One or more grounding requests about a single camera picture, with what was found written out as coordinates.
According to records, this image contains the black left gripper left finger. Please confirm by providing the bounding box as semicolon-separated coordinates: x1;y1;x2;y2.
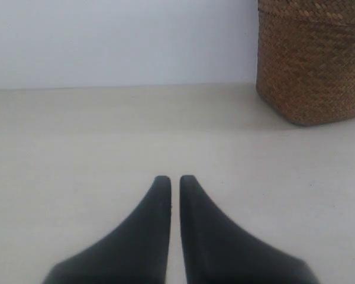
44;176;172;283

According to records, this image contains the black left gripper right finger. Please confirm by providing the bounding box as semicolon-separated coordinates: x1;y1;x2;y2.
180;175;314;283

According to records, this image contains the brown woven wicker basket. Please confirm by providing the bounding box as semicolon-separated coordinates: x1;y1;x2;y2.
256;1;355;126

